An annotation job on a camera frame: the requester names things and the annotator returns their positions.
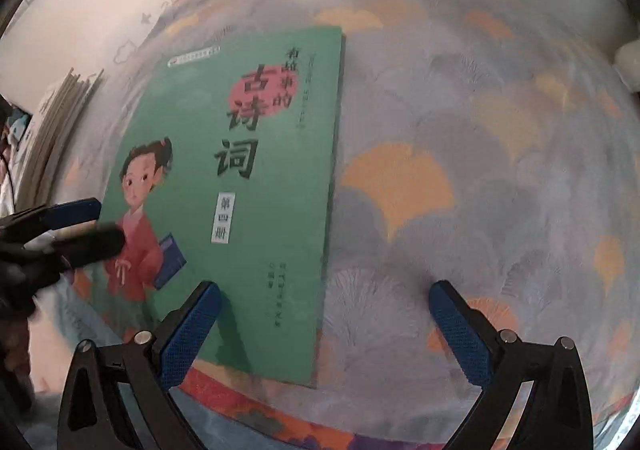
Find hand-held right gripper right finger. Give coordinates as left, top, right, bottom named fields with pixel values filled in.
left=428, top=282, right=594, bottom=450

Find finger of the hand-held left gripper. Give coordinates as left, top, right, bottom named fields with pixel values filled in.
left=50, top=224, right=127, bottom=271
left=14, top=197, right=103, bottom=233

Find stack of thin books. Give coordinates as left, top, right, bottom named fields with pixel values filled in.
left=15, top=66, right=107, bottom=211

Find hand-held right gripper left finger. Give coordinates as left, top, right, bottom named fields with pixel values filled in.
left=56, top=281, right=222, bottom=450

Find green book girl cover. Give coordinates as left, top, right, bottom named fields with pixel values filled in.
left=91, top=24, right=347, bottom=389

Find white vase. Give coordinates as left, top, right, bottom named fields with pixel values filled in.
left=614, top=44, right=640, bottom=91

